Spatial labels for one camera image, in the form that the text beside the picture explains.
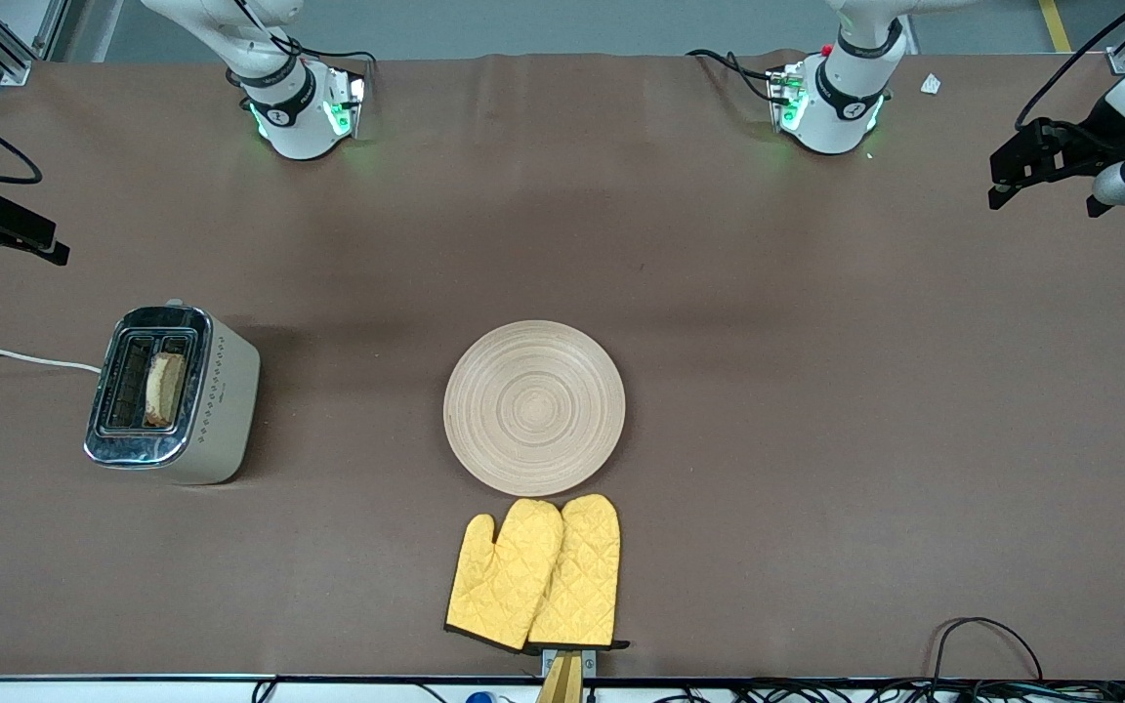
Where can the yellow quilted oven mitt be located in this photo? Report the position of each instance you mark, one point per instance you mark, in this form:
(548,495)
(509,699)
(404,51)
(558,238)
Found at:
(582,576)
(504,576)

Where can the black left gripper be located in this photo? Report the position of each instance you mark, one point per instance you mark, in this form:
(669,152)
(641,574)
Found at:
(1086,139)

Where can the small grey metal bracket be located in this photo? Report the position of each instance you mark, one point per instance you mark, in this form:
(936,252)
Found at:
(589,664)

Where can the brown table cover sheet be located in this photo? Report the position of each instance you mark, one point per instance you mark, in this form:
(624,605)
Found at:
(719,293)

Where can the round light wooden plate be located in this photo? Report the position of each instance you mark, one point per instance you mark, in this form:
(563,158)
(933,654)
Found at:
(533,410)

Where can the cream and chrome toaster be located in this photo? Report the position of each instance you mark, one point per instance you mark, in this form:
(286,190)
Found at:
(221,410)

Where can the small blue object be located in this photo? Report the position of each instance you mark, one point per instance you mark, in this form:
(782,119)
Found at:
(480,698)

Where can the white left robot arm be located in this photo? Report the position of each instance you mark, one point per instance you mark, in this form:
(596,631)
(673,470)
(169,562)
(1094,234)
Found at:
(841,117)

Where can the slice of brown toast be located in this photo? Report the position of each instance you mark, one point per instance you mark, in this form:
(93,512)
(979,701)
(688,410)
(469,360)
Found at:
(164,391)

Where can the small white paper scrap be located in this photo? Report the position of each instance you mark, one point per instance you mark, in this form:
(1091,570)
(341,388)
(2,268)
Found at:
(931,84)

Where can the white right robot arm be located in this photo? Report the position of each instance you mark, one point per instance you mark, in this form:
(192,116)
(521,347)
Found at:
(299,127)

